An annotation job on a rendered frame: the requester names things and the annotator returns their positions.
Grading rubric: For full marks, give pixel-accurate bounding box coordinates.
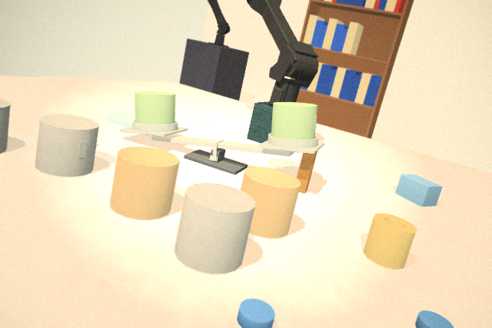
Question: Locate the orange cylinder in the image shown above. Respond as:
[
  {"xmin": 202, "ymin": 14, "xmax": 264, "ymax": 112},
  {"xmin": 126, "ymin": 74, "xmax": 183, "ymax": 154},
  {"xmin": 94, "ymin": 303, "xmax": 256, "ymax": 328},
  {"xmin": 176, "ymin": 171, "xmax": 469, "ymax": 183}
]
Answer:
[
  {"xmin": 241, "ymin": 167, "xmax": 301, "ymax": 239},
  {"xmin": 110, "ymin": 147, "xmax": 180, "ymax": 220}
]

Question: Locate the blue cylinder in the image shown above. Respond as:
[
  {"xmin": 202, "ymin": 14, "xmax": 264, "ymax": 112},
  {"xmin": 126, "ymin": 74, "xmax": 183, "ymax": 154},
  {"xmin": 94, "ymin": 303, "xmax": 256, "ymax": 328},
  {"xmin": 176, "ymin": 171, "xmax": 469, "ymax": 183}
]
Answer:
[
  {"xmin": 237, "ymin": 298, "xmax": 275, "ymax": 328},
  {"xmin": 415, "ymin": 310, "xmax": 454, "ymax": 328}
]

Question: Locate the yellow cylinder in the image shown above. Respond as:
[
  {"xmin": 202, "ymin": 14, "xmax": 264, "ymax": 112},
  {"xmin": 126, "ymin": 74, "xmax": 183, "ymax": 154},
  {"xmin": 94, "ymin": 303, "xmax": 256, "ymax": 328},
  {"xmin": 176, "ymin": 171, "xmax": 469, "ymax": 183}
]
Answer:
[{"xmin": 364, "ymin": 214, "xmax": 417, "ymax": 270}]

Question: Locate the pale green cylinder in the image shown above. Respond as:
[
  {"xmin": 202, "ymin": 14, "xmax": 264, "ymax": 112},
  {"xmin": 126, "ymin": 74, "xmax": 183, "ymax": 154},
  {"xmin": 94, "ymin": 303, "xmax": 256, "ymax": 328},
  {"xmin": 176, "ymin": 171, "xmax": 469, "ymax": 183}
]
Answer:
[
  {"xmin": 135, "ymin": 92, "xmax": 176, "ymax": 124},
  {"xmin": 271, "ymin": 102, "xmax": 317, "ymax": 140}
]

